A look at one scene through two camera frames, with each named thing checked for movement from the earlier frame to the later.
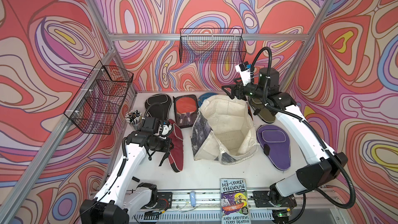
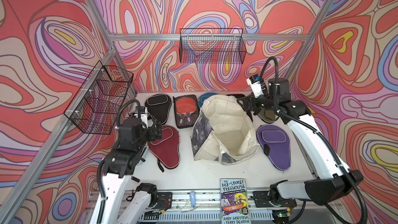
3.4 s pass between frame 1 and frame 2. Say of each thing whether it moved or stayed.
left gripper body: moved
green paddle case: stayed
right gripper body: moved
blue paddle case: stayed
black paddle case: stayed
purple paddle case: stayed
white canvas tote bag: stayed
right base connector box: stayed
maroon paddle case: moved
